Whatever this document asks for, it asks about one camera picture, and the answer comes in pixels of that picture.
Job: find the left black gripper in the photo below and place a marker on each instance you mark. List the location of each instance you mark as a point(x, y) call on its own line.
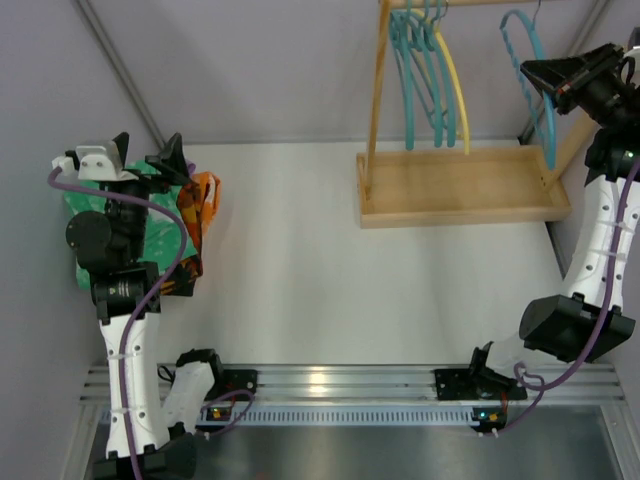
point(147, 182)

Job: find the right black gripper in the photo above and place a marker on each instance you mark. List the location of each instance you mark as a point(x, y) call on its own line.
point(585, 80)

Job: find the blue hanger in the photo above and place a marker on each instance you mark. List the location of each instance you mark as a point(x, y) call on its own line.
point(543, 117)

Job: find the green trousers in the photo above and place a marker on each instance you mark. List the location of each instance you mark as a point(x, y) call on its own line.
point(162, 238)

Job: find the yellow hanger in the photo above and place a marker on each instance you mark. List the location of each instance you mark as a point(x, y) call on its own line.
point(456, 116)

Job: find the orange camouflage trousers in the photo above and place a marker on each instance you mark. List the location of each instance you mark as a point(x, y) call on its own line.
point(183, 279)

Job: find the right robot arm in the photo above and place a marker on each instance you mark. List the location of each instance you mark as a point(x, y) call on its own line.
point(585, 320)

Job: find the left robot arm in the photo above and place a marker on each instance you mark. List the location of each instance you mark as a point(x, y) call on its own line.
point(150, 436)

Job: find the empty teal hanger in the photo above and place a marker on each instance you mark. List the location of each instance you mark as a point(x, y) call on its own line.
point(419, 20)
point(399, 38)

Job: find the wooden clothes rack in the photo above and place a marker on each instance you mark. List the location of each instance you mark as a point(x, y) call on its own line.
point(471, 185)

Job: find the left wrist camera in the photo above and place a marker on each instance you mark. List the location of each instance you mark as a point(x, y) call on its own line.
point(101, 162)

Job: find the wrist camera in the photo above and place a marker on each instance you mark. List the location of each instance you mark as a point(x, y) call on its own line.
point(101, 162)
point(629, 68)

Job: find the right aluminium frame post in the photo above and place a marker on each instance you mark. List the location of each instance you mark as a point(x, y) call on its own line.
point(549, 76)

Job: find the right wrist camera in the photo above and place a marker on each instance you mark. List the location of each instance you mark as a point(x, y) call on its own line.
point(629, 68)

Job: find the aluminium corner frame post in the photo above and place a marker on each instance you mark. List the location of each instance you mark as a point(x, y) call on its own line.
point(106, 45)

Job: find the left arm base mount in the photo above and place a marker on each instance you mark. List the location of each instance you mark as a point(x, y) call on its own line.
point(232, 379)

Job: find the aluminium mounting rail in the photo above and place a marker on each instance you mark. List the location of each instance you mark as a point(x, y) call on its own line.
point(590, 385)

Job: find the grey slotted cable duct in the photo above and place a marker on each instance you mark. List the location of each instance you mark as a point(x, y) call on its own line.
point(258, 414)

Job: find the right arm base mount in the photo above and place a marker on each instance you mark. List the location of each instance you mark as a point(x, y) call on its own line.
point(461, 384)

